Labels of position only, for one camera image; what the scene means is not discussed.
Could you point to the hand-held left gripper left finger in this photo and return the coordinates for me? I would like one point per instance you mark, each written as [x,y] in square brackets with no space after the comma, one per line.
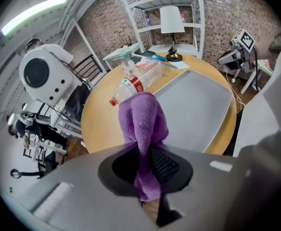
[82,201]

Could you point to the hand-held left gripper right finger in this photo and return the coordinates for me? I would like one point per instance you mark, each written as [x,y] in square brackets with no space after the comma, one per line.
[210,177]

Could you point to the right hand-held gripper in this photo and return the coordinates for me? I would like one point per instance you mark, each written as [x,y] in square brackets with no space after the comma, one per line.
[245,40]

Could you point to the grey tray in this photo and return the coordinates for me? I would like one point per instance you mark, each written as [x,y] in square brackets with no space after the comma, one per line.
[193,105]

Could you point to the purple cloth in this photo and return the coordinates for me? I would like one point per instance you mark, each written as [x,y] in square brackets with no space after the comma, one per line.
[142,119]

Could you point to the white stool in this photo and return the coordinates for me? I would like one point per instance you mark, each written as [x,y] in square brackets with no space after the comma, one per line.
[253,77]

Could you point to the white paper sheet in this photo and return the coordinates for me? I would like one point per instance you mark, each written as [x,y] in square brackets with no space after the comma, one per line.
[178,65]

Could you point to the white flat panel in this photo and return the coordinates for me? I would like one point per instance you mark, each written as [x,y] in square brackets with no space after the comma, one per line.
[263,114]

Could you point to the white-shade table lamp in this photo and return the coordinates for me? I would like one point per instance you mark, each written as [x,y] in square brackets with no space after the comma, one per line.
[172,20]

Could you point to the blue and yellow tool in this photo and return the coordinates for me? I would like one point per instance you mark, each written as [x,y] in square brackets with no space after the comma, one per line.
[156,57]

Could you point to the white metal shelving unit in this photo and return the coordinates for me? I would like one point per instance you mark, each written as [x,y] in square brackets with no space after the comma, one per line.
[162,1]

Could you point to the large clear red-label plastic bottle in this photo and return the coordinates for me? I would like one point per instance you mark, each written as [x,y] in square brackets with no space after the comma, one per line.
[140,78]

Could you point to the small clear green-cap bottle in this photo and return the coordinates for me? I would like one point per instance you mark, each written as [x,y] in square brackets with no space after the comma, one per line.
[127,65]

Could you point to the white round-lens device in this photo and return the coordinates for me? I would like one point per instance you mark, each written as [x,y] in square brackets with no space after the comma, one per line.
[41,76]

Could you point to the black slatted chair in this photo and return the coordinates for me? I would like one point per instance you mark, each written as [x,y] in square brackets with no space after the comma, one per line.
[88,67]

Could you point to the ceiling strip light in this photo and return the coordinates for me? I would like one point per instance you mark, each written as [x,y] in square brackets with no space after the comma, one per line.
[34,13]

